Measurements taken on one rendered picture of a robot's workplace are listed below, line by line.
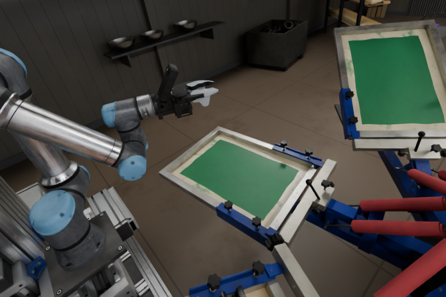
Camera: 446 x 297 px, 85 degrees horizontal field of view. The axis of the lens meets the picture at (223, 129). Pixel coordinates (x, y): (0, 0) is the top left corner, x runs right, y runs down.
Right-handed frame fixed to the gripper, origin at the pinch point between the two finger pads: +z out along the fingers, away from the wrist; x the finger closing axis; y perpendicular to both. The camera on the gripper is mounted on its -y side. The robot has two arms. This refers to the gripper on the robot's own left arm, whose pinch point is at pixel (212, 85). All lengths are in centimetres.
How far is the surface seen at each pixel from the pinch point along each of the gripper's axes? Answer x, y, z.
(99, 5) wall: -350, 44, -74
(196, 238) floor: -37, 174, -24
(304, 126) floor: -144, 189, 154
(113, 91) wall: -321, 167, -99
